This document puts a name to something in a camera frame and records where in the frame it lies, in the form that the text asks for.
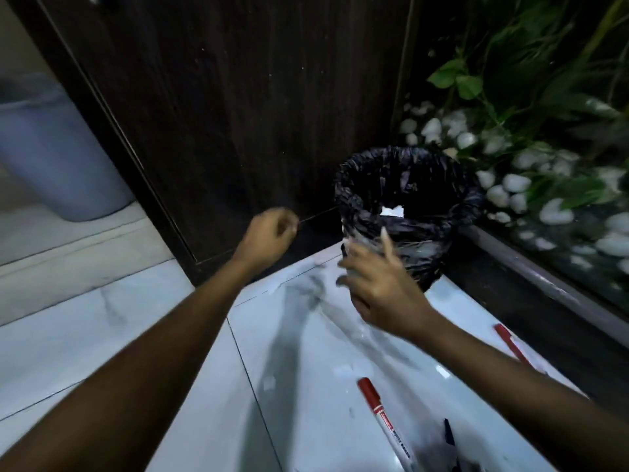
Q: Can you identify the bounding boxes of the green leafy plants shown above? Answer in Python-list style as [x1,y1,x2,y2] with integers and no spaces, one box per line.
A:
[426,0,629,210]

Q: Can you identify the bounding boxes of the person's left hand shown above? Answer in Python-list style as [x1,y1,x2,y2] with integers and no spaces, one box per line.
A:
[234,207,301,272]

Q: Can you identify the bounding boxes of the grey planter border ledge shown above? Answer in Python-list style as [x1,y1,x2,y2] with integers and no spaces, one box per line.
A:
[459,224,629,336]

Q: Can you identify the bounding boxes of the person's left forearm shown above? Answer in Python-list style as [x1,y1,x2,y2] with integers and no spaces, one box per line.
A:
[0,256,255,472]

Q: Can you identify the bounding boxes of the person's right hand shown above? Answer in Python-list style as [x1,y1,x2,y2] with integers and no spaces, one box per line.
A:
[335,227,443,344]

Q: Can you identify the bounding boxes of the black marker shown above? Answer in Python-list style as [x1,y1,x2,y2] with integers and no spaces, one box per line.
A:
[442,418,464,472]

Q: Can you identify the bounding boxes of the white smudged board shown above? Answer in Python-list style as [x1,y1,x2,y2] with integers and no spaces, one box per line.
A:
[226,241,590,472]

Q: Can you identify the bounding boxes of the bed of white pebbles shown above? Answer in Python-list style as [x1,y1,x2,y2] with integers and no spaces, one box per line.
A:
[398,100,629,277]

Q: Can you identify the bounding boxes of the grey plastic bucket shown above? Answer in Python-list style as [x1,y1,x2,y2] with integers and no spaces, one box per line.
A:
[0,72,137,223]

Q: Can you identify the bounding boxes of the person's right forearm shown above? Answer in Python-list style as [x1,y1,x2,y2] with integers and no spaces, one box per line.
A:
[415,309,629,472]

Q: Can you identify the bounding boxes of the red marker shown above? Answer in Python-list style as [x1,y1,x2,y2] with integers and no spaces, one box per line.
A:
[493,323,547,375]

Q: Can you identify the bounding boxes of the dark wooden door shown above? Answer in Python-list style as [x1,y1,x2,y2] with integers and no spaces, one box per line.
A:
[7,0,414,286]

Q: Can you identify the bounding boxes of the black bag-lined trash bin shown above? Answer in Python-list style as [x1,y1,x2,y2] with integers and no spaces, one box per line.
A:
[334,144,486,293]

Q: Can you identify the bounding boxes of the red-capped white marker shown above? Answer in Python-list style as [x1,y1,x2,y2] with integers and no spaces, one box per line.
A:
[357,377,419,472]

